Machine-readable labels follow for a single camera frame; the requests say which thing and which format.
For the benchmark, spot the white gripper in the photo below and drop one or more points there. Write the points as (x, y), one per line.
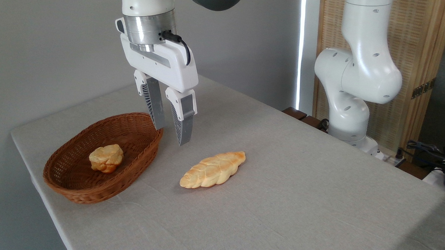
(161, 65)

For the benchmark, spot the long braided bread loaf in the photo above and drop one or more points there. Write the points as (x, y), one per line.
(211, 169)

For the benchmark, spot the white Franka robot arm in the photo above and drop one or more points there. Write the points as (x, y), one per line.
(357, 70)

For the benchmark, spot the brown wicker oval basket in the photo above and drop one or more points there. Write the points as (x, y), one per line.
(133, 136)

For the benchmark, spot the small round bread roll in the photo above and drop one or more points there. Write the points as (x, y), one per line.
(106, 158)

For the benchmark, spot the dark brown wooden bench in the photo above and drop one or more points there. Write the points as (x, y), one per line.
(295, 113)

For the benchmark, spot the grey linen tablecloth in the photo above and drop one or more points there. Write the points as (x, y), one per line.
(279, 201)

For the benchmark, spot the wooden woven folding screen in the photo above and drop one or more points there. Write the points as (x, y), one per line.
(414, 46)

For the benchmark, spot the black screen hinge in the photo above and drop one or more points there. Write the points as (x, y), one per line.
(423, 88)

